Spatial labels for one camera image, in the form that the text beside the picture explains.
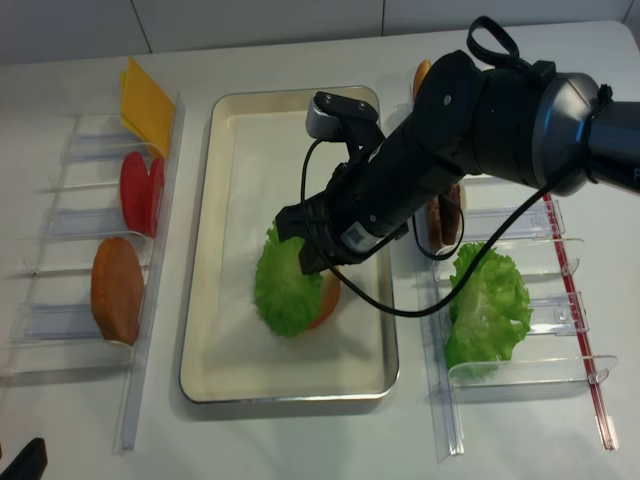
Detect red tomato slice left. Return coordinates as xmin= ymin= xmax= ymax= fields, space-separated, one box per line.
xmin=119 ymin=151 xmax=148 ymax=234

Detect green lettuce leaf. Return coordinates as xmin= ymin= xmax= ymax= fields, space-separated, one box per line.
xmin=254 ymin=223 xmax=323 ymax=337
xmin=444 ymin=249 xmax=533 ymax=368

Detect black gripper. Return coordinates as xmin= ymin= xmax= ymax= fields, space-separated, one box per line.
xmin=275 ymin=142 xmax=415 ymax=274

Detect red tomato slice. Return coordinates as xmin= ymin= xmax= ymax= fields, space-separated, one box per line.
xmin=144 ymin=157 xmax=164 ymax=238
xmin=119 ymin=151 xmax=148 ymax=234

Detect red tomato slice right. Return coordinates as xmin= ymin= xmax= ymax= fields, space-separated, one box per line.
xmin=144 ymin=157 xmax=164 ymax=238

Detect toasted bun bottom slice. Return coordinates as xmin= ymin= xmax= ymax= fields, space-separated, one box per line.
xmin=307 ymin=270 xmax=341 ymax=330

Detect bun half left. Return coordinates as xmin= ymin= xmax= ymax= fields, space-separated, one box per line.
xmin=412 ymin=59 xmax=432 ymax=100

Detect yellow cheese slices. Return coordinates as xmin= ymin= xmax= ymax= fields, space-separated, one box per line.
xmin=120 ymin=57 xmax=175 ymax=159

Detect brown breaded patty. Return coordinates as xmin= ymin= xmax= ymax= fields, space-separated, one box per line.
xmin=91 ymin=237 xmax=144 ymax=346

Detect green lettuce leaf in rack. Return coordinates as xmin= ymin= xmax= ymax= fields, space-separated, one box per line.
xmin=444 ymin=249 xmax=533 ymax=368

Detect brown meat patty left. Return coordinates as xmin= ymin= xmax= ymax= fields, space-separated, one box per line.
xmin=426 ymin=197 xmax=442 ymax=250

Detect clear acrylic rack right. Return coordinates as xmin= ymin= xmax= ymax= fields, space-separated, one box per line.
xmin=421 ymin=195 xmax=619 ymax=457

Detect clear acrylic rack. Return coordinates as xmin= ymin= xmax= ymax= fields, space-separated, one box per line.
xmin=1 ymin=98 xmax=185 ymax=452
xmin=421 ymin=195 xmax=619 ymax=457

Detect black cable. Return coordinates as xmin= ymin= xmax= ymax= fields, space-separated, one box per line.
xmin=300 ymin=15 xmax=614 ymax=318

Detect clear acrylic rack left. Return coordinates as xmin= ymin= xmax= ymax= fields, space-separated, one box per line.
xmin=1 ymin=98 xmax=185 ymax=452

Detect dark meat patty right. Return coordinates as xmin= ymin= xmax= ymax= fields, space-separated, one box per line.
xmin=438 ymin=184 xmax=461 ymax=245

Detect black object bottom left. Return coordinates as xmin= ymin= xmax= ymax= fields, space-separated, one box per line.
xmin=0 ymin=437 xmax=48 ymax=480

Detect white tray liner paper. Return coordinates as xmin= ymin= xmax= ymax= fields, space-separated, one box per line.
xmin=218 ymin=111 xmax=381 ymax=361

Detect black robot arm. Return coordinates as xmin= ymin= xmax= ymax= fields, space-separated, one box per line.
xmin=276 ymin=51 xmax=639 ymax=274

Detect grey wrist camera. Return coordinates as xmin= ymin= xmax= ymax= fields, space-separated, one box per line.
xmin=306 ymin=91 xmax=380 ymax=146

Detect cream metal tray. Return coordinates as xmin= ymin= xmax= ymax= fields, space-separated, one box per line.
xmin=179 ymin=89 xmax=399 ymax=404

